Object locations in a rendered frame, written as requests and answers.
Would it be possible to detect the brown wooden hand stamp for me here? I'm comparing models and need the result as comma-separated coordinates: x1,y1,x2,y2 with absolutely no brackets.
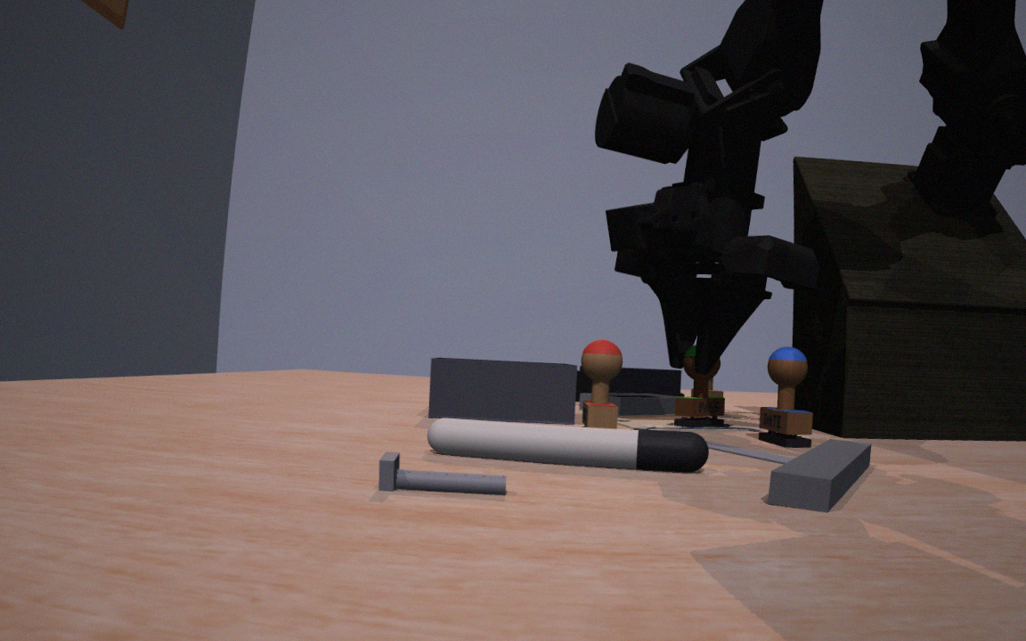
690,377,723,398

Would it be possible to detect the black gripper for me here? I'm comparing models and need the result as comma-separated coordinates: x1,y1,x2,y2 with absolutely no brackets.
615,167,820,375

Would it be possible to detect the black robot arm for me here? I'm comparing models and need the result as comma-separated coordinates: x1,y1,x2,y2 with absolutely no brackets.
595,0,1026,252

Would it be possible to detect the brown wooden date stamp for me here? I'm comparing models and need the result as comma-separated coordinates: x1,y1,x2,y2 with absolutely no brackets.
759,347,813,448

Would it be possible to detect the brown hand stamp with red-topped knob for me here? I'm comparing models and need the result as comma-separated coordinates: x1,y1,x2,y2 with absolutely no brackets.
582,340,623,429

